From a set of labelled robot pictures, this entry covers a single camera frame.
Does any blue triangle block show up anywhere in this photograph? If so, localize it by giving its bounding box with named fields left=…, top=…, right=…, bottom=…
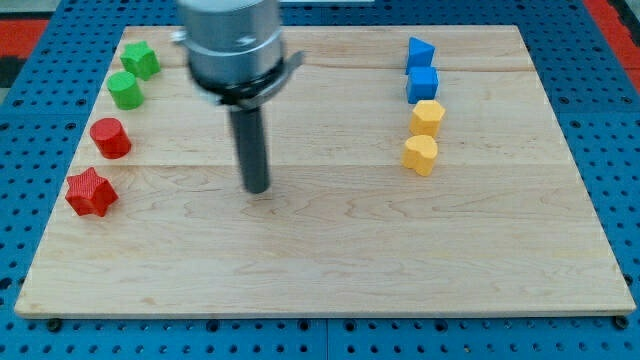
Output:
left=405, top=37, right=436, bottom=75

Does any green cylinder block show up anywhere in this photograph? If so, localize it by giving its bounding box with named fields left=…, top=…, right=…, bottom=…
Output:
left=107, top=71, right=144, bottom=110

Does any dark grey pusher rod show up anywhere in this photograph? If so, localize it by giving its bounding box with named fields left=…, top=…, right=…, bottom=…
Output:
left=229, top=107, right=270, bottom=194

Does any yellow hexagon block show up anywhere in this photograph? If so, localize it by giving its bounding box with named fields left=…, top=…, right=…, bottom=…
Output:
left=409, top=100, right=446, bottom=138

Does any red star block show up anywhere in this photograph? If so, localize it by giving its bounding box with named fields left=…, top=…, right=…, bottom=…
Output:
left=65, top=167, right=119, bottom=217

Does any wooden board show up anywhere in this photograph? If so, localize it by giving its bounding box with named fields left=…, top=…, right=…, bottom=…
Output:
left=15, top=26, right=636, bottom=319

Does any yellow heart block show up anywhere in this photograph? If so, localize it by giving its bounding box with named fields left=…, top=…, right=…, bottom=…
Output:
left=401, top=135, right=438, bottom=176

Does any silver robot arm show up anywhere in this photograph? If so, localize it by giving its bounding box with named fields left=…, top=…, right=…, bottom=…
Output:
left=172, top=0, right=305, bottom=110

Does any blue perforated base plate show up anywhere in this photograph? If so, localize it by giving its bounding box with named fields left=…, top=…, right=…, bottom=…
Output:
left=1, top=0, right=639, bottom=359

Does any red cylinder block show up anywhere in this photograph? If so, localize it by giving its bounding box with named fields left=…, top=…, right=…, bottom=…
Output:
left=89, top=118, right=132, bottom=159

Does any green star block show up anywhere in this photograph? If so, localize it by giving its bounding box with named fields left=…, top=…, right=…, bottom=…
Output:
left=120, top=41, right=161, bottom=81

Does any blue cube block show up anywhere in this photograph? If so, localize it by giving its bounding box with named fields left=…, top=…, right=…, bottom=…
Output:
left=405, top=67, right=439, bottom=104

